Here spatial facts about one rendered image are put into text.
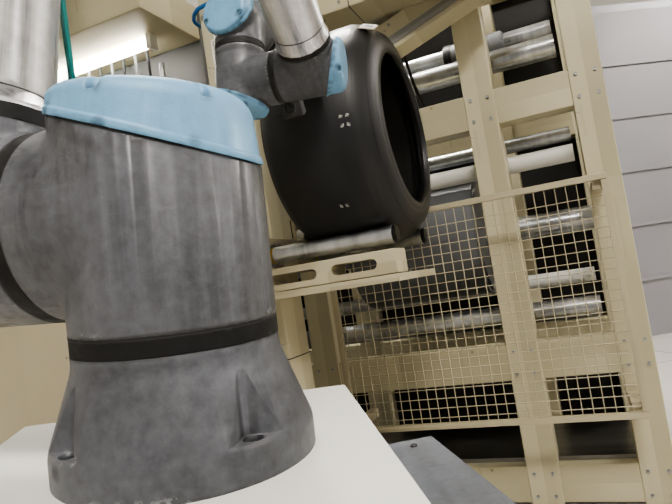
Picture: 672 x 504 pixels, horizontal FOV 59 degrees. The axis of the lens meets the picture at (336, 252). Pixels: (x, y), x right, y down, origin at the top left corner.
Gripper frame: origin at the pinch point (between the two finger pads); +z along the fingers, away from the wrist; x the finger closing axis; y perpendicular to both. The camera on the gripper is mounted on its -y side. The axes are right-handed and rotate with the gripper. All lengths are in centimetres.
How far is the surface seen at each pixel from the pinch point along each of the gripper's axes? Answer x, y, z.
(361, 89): -9.8, -0.2, 3.6
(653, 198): -110, 41, 431
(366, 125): -9.7, -8.5, 4.4
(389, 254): -7.8, -36.5, 15.8
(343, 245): 4.3, -32.1, 17.6
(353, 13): 4, 46, 47
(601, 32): -94, 183, 404
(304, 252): 15.1, -32.0, 17.5
